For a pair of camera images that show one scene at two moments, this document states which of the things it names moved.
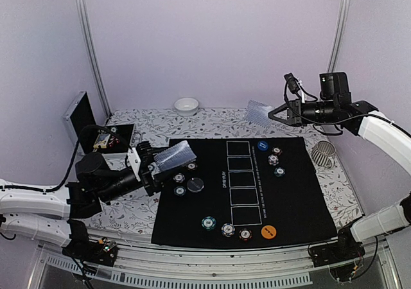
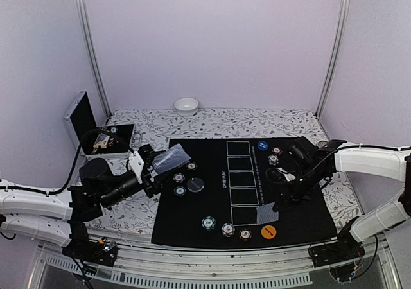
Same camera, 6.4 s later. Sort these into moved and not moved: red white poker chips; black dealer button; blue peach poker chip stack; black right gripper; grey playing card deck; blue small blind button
Moved: grey playing card deck; black right gripper
Not moved: red white poker chips; blue peach poker chip stack; blue small blind button; black dealer button
